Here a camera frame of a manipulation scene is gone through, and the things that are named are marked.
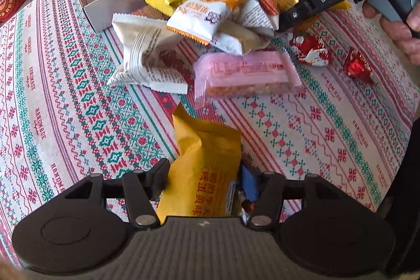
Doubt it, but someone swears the orange-yellow egg yolk snack bag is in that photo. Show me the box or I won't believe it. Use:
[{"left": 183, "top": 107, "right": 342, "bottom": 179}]
[{"left": 157, "top": 104, "right": 242, "bottom": 223}]

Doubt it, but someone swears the red white candy packet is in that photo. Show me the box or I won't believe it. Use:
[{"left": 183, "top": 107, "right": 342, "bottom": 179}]
[{"left": 287, "top": 33, "right": 332, "bottom": 67}]

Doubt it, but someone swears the small red foil candy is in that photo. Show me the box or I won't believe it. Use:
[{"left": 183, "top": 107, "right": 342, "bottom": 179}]
[{"left": 343, "top": 47, "right": 374, "bottom": 84}]

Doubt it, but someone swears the white nut packet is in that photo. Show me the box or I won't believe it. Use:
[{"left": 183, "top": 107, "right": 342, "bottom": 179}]
[{"left": 229, "top": 0, "right": 278, "bottom": 37}]

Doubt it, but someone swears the pink cracker packet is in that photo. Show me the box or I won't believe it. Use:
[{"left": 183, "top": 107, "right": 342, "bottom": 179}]
[{"left": 193, "top": 50, "right": 302, "bottom": 106}]

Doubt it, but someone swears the white orange lotus snack packet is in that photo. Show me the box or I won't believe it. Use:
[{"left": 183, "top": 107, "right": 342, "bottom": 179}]
[{"left": 167, "top": 0, "right": 246, "bottom": 45}]

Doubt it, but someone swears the white striped snack packet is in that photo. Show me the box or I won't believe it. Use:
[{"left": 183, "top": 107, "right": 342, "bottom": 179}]
[{"left": 107, "top": 13, "right": 188, "bottom": 94}]

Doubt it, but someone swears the right hand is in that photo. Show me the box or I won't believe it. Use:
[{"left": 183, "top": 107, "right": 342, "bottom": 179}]
[{"left": 379, "top": 1, "right": 420, "bottom": 66}]

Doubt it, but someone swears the patterned woven floor mat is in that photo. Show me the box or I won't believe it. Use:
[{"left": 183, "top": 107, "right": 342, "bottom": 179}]
[{"left": 0, "top": 0, "right": 420, "bottom": 271}]

